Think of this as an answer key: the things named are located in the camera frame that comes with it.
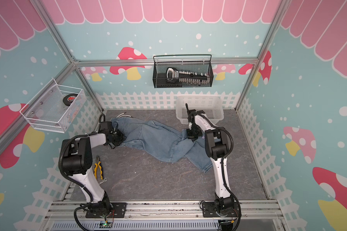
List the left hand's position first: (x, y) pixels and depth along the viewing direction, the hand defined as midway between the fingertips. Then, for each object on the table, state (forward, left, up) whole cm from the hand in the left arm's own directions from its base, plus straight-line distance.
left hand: (127, 138), depth 102 cm
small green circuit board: (-50, +1, -2) cm, 50 cm away
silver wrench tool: (-29, +7, -2) cm, 29 cm away
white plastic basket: (+33, -64, +2) cm, 72 cm away
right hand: (0, -46, -1) cm, 46 cm away
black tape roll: (+4, +25, +32) cm, 41 cm away
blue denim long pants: (-4, -22, +1) cm, 23 cm away
